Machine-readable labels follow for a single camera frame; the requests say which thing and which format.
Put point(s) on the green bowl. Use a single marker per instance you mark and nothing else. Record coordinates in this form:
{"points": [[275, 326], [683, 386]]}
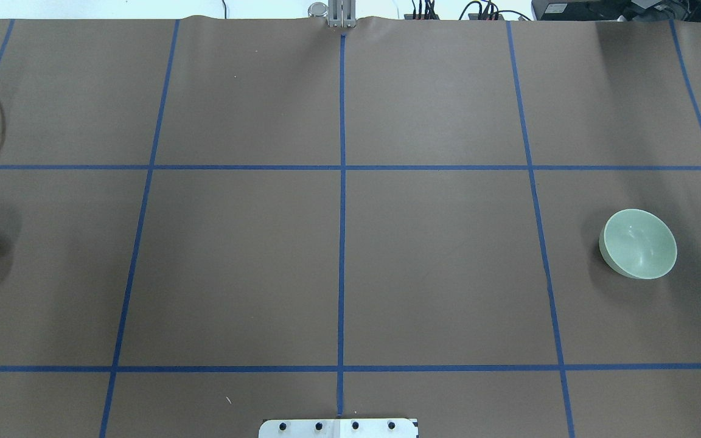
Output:
{"points": [[637, 244]]}

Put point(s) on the black monitor base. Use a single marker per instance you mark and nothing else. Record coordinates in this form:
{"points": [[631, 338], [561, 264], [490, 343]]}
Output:
{"points": [[640, 11]]}

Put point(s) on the black device with cables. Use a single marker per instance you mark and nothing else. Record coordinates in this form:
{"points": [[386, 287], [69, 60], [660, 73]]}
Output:
{"points": [[465, 11]]}

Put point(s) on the aluminium camera mount post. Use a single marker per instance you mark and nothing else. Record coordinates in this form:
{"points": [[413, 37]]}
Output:
{"points": [[341, 13]]}

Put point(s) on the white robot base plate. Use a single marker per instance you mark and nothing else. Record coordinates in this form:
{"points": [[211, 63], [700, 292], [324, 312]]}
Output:
{"points": [[365, 427]]}

